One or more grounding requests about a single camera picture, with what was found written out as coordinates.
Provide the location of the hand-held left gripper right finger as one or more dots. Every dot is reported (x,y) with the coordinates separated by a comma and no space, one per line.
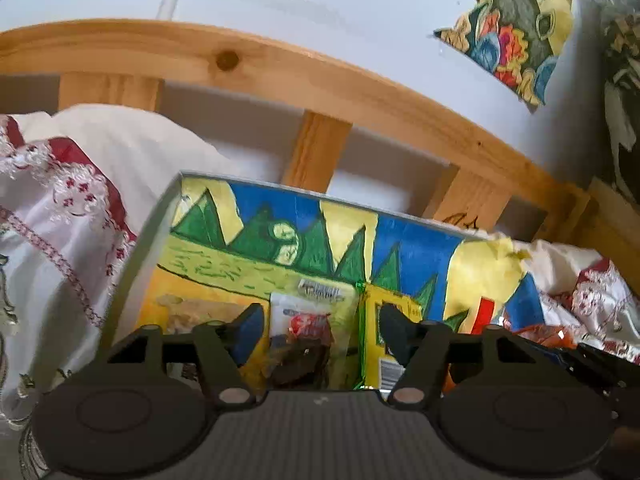
(395,332)

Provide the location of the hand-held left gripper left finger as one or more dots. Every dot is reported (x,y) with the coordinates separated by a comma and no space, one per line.
(247,332)

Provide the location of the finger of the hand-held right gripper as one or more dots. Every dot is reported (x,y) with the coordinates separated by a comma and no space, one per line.
(590,362)

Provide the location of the yellow snack packet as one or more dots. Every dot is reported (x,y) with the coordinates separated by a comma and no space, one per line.
(387,300)

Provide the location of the clear rice cracker packet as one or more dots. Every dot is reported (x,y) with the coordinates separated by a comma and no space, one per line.
(200,315)

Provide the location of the orange snack packet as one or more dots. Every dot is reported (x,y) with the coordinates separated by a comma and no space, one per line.
(542,336)

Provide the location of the clear brown snack packet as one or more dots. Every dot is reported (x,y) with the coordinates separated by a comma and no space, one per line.
(310,340)

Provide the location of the grey metal tray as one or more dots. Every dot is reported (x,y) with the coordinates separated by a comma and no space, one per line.
(130,280)

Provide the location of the cream pillow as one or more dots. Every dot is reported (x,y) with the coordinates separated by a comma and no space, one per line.
(550,260)

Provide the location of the coloured dinosaur drawing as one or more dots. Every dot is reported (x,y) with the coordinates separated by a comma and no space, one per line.
(325,240)

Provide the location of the white pillow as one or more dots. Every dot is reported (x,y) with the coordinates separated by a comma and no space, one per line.
(150,150)

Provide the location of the floral printed blanket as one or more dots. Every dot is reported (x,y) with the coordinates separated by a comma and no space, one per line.
(60,220)

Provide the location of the wooden bed headboard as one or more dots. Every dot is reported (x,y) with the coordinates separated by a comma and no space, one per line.
(150,45)

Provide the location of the floral curtain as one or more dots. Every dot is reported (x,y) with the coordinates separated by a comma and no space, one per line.
(622,60)

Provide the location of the landscape wall poster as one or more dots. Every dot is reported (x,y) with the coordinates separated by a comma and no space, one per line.
(515,25)

